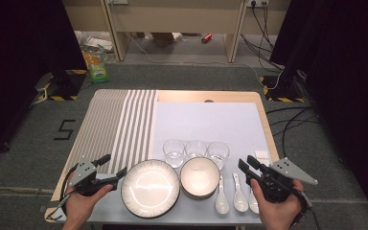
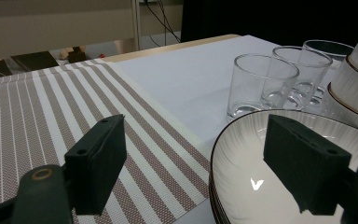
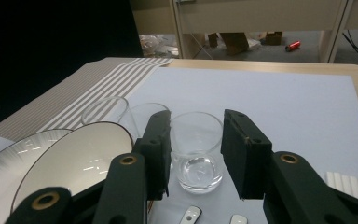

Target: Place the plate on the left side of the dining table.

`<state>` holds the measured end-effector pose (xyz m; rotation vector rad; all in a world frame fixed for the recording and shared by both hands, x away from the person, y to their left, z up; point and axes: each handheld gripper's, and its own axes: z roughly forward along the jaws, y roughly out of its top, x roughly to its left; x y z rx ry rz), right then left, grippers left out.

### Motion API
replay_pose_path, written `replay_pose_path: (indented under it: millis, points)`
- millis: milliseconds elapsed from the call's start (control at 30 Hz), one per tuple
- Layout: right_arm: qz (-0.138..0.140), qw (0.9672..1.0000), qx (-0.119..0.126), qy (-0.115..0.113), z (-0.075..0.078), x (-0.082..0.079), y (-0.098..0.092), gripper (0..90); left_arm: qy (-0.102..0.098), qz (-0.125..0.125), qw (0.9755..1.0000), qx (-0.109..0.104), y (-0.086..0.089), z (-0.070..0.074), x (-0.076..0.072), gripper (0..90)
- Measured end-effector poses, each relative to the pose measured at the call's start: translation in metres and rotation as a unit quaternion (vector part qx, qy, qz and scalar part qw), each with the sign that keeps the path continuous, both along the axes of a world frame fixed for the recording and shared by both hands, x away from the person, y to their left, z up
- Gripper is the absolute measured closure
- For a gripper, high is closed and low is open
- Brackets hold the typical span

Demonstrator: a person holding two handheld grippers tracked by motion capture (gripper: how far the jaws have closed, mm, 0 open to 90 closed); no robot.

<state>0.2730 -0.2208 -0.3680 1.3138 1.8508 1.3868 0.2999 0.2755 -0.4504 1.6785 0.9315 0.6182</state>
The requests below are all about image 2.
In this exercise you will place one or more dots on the small red object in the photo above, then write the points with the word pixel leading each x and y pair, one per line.
pixel 101 56

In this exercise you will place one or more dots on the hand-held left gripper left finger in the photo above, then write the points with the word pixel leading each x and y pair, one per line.
pixel 96 161

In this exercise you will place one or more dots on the cardboard box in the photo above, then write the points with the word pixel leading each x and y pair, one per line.
pixel 74 56

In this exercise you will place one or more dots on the striped woven placemat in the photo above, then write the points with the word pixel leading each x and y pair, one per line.
pixel 28 109

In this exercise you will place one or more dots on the white table sheet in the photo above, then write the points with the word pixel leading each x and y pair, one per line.
pixel 183 71

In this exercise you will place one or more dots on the white plate dark rim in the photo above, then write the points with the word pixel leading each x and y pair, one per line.
pixel 242 149
pixel 215 206

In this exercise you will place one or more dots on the clear drinking glass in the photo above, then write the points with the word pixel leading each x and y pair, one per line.
pixel 310 77
pixel 329 48
pixel 248 87

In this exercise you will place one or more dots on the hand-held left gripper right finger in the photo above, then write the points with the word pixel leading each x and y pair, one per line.
pixel 307 168

